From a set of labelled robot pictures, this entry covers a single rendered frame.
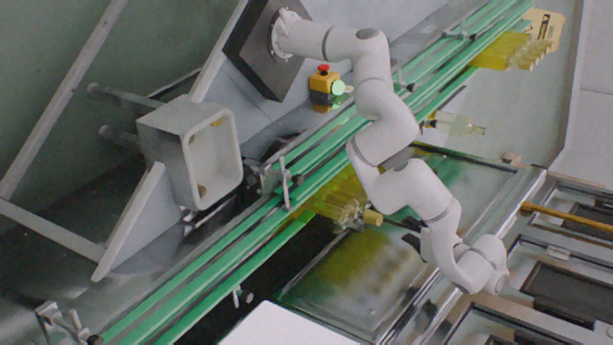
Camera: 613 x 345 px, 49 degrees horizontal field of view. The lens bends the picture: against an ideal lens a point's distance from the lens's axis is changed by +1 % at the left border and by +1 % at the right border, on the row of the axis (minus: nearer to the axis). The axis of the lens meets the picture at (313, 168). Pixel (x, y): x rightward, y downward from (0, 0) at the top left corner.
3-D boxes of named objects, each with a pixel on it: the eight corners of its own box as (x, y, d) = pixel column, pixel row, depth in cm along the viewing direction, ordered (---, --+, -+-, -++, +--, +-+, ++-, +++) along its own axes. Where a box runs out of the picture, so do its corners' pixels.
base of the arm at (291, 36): (259, 31, 171) (307, 41, 163) (282, -7, 175) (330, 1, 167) (284, 67, 184) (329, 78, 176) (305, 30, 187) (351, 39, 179)
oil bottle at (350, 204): (290, 204, 191) (353, 226, 180) (288, 188, 188) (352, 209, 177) (302, 195, 195) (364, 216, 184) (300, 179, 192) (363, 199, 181)
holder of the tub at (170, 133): (178, 220, 174) (200, 229, 169) (156, 128, 159) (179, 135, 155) (223, 188, 185) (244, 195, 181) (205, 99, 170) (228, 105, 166)
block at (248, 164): (243, 192, 182) (263, 199, 179) (238, 162, 177) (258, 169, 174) (252, 185, 185) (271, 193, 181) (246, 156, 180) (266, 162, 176)
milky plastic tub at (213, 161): (175, 204, 170) (200, 214, 166) (157, 128, 159) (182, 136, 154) (221, 172, 182) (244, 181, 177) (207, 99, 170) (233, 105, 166)
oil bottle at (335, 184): (302, 194, 195) (364, 215, 184) (300, 179, 192) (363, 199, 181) (313, 185, 199) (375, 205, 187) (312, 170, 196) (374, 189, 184)
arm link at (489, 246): (482, 271, 143) (508, 238, 146) (443, 249, 151) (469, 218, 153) (496, 304, 154) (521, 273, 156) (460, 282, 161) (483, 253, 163)
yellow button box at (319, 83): (309, 97, 208) (328, 101, 204) (306, 75, 204) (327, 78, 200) (322, 88, 213) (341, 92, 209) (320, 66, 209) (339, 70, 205)
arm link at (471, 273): (437, 191, 149) (491, 254, 155) (400, 233, 146) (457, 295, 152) (459, 193, 141) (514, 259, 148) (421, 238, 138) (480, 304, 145)
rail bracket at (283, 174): (264, 204, 180) (301, 218, 173) (255, 151, 171) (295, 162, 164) (271, 199, 182) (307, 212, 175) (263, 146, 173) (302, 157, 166)
